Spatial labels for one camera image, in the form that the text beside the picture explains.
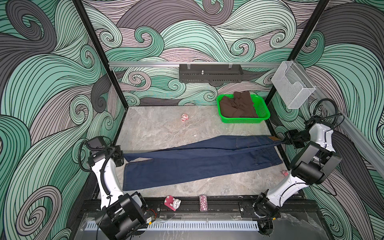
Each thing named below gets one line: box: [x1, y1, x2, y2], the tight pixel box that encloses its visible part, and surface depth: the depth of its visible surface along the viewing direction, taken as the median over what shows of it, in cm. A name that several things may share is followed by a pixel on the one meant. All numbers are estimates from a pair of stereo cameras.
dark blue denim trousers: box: [122, 135, 283, 191], surface depth 90 cm
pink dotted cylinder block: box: [199, 194, 208, 212], surface depth 74 cm
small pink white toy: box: [180, 113, 189, 122], surface depth 112 cm
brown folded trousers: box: [220, 91, 258, 118], surface depth 114 cm
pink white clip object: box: [164, 195, 181, 212], surface depth 72 cm
